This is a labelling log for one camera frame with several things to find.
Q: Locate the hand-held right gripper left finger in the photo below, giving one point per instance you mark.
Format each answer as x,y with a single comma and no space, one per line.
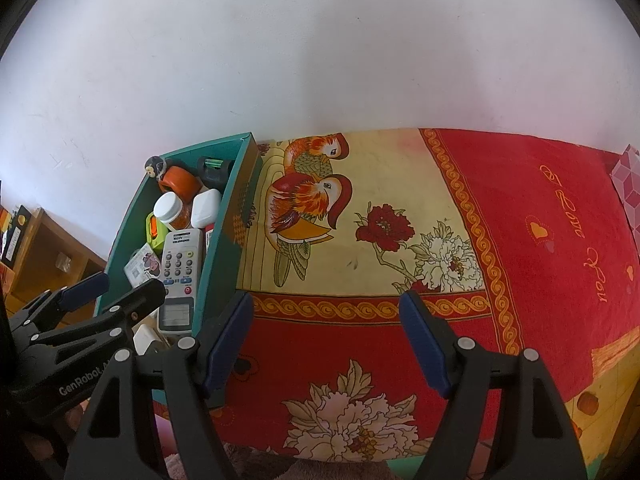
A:
227,340

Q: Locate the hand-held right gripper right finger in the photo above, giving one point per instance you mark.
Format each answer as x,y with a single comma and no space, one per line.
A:
425,345

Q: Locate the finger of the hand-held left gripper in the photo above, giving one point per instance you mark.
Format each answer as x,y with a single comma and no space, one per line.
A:
135,300
82,287

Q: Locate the clear card packet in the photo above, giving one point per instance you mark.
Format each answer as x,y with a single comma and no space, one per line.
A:
142,267

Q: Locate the white remote control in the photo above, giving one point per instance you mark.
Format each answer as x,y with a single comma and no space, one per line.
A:
180,265

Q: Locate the green utility knife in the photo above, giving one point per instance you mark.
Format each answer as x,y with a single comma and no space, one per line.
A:
152,232

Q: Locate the orange bottle with white cap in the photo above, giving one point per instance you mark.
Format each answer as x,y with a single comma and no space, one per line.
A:
167,207

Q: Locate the teal cardboard box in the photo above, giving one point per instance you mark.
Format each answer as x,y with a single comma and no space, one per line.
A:
222,240

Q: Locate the white rounded case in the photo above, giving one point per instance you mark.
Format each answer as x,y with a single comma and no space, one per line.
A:
205,207

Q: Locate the orange monkey clock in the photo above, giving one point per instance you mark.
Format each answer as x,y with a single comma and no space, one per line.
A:
180,182

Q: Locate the small clear packet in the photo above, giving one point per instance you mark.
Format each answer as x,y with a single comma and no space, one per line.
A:
63,262

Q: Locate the wooden cabinet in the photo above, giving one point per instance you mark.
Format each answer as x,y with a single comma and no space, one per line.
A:
40,250

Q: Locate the dark printed card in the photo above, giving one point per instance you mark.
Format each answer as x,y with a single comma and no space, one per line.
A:
15,240

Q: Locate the red printed blanket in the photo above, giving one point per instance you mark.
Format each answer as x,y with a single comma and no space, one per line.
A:
500,210

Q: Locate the yellow printed bedsheet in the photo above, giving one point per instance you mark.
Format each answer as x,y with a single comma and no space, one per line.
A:
610,410

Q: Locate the pink patterned box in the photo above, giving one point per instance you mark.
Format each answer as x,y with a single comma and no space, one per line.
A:
627,180

